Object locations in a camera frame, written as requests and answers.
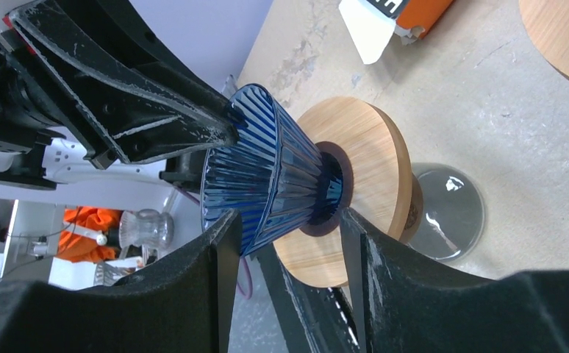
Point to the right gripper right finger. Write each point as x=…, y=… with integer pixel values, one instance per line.
x=404, y=301

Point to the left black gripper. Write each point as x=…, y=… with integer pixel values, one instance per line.
x=96, y=68

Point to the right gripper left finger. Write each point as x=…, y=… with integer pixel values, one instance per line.
x=181, y=303

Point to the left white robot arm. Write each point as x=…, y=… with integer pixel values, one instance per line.
x=65, y=159

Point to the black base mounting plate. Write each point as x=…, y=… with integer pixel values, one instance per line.
x=311, y=319

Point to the clear glass jar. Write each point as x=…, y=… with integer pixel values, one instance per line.
x=146, y=227

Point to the orange cloth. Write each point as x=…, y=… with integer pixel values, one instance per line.
x=87, y=238

